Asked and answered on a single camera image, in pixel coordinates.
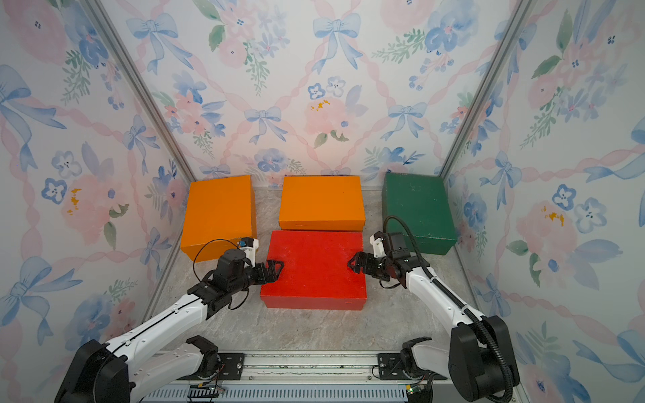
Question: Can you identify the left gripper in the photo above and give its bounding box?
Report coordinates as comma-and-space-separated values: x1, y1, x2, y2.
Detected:
231, 258, 285, 295

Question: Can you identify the red shoebox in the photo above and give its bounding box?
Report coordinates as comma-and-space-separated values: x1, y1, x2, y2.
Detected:
260, 230, 367, 311

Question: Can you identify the orange shoebox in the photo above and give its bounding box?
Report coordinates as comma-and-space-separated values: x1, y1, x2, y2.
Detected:
181, 176, 257, 262
278, 176, 366, 232

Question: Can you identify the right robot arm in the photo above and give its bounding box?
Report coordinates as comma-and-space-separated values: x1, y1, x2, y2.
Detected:
348, 252, 520, 402

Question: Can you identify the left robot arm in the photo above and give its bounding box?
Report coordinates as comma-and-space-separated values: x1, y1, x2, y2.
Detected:
55, 247, 285, 402

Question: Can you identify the green shoebox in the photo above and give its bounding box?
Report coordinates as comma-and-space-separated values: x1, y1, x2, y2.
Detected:
381, 172, 457, 255

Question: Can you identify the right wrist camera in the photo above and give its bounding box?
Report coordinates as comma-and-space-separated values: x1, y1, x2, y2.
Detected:
369, 232, 391, 259

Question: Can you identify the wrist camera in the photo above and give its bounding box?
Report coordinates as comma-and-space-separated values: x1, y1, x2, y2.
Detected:
369, 232, 391, 259
238, 237, 259, 266

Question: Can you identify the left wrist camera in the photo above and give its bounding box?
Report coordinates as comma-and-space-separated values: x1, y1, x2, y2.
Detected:
238, 237, 259, 266

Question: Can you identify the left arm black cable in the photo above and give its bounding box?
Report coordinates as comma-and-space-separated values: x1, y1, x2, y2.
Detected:
192, 238, 253, 311

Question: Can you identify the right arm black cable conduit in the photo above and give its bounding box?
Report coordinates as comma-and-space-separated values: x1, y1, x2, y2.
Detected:
382, 215, 515, 403

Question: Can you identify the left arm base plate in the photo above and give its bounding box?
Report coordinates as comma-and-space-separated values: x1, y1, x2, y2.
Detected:
192, 353, 246, 380

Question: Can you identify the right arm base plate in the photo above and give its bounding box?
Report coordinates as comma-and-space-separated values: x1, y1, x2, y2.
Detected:
373, 353, 447, 383

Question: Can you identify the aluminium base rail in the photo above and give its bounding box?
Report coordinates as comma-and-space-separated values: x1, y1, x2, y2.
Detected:
139, 350, 464, 402

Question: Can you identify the left corner aluminium post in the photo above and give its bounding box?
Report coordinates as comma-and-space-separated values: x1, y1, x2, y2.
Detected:
80, 0, 197, 183

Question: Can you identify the corner aluminium post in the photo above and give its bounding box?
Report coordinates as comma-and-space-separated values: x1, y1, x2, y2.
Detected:
439, 0, 533, 183
80, 0, 197, 183

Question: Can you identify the right corner aluminium post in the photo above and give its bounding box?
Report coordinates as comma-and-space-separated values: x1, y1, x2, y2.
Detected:
439, 0, 533, 183

